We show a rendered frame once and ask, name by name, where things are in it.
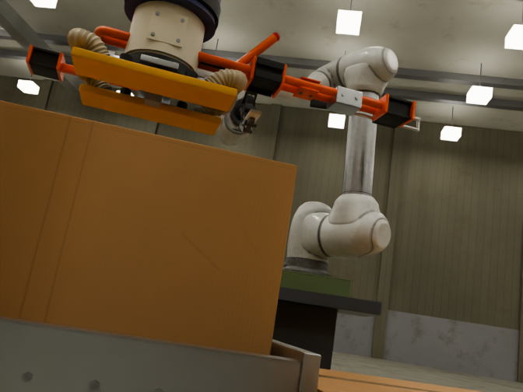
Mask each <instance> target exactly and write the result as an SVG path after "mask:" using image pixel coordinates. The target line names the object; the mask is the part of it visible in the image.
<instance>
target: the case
mask: <svg viewBox="0 0 523 392"><path fill-rule="evenodd" d="M296 176H297V166H296V165H292V164H288V163H281V162H278V161H274V160H270V159H264V158H260V157H257V156H250V155H246V154H243V153H239V152H232V151H228V150H225V149H218V148H214V147H211V146H207V145H200V144H196V143H193V142H186V141H182V140H179V139H175V138H168V137H165V136H161V135H154V134H150V133H147V132H143V131H136V130H133V129H129V128H123V127H119V126H115V125H111V124H105V123H101V122H97V121H91V120H87V119H83V118H80V117H73V116H69V115H65V114H59V113H55V112H51V111H48V110H41V109H37V108H34V107H28V106H23V105H19V104H16V103H10V102H5V101H2V100H0V316H1V317H11V318H16V319H22V320H32V321H38V322H44V323H49V324H59V325H65V326H70V327H81V328H86V329H92V330H98V331H108V332H113V333H119V334H129V335H134V336H140V337H146V338H156V339H162V340H167V341H177V342H183V343H188V344H194V345H204V346H210V347H216V348H225V349H231V350H237V351H242V352H253V353H258V354H264V355H270V351H271V347H272V336H273V331H274V325H275V319H276V310H277V304H278V298H279V288H280V283H281V277H282V272H283V262H284V256H285V251H286V241H287V235H288V229H289V224H290V214H291V208H292V203H293V192H294V188H295V182H296Z"/></svg>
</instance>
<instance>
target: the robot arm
mask: <svg viewBox="0 0 523 392"><path fill-rule="evenodd" d="M397 71H398V59H397V57H396V55H395V53H394V52H393V51H392V50H390V49H387V48H384V47H366V48H363V49H359V50H357V51H353V52H350V53H349V54H347V55H344V56H342V57H340V58H337V59H335V60H334V61H331V62H330V63H328V64H326V65H324V66H322V67H320V68H318V69H317V70H316V71H314V72H312V73H311V74H310V75H309V76H308V78H309V79H315V80H318V81H321V82H320V84H321V85H324V86H329V87H332V88H336V87H337V86H341V87H345V88H347V89H353V90H356V91H359V92H362V93H363V96H366V97H370V98H373V99H376V100H379V98H380V97H381V96H382V94H383V92H384V89H385V87H386V85H387V84H388V81H390V80H392V79H393V78H394V76H395V75H396V73H397ZM293 94H294V93H289V92H286V91H282V90H280V92H279V93H278V94H277V96H276V98H279V99H281V100H287V101H291V102H302V101H306V100H305V99H301V98H298V97H295V96H293ZM253 95H254V97H253ZM257 95H258V94H257V93H251V92H248V91H245V94H244V97H243V98H242V99H239V100H237V102H236V103H235V105H234V107H233V109H232V110H231V111H230V112H229V113H228V114H226V115H221V116H220V118H221V124H220V126H219V127H218V129H217V131H216V134H217V136H218V138H219V140H220V141H221V142H222V143H223V144H225V145H237V144H239V143H241V142H242V141H244V140H245V139H246V138H247V137H248V136H249V134H251V133H252V132H253V131H252V127H254V128H256V126H257V124H256V123H255V122H256V120H257V119H258V118H259V117H260V116H261V114H262V112H261V111H260V110H258V109H257V107H256V105H255V101H256V98H257ZM217 117H219V116H218V115H217ZM376 132H377V124H374V123H372V119H369V118H365V117H360V116H356V115H354V114H353V115H352V116H349V124H348V134H347V143H346V161H345V171H344V181H343V190H342V195H340V196H339V197H338V198H337V199H336V200H335V204H334V205H333V208H332V209H331V208H330V207H329V206H327V205H326V204H324V203H321V202H317V201H309V202H306V203H303V204H302V205H301V206H300V207H299V208H298V209H297V211H296V213H295V215H294V217H293V220H292V222H291V226H290V233H289V238H288V244H287V256H286V262H284V263H283V270H286V271H296V272H302V273H308V274H313V275H324V276H329V277H333V275H330V274H329V273H328V260H329V259H330V258H333V257H337V258H343V259H360V258H365V257H371V256H374V255H375V254H379V253H380V252H381V251H383V250H384V249H385V248H386V247H387V245H388V244H389V242H390V239H391V229H390V225H389V222H388V220H387V219H386V218H385V217H384V215H383V214H381V213H380V210H379V205H378V203H377V202H376V201H375V199H374V198H373V197H371V196H372V185H373V174H374V153H375V142H376Z"/></svg>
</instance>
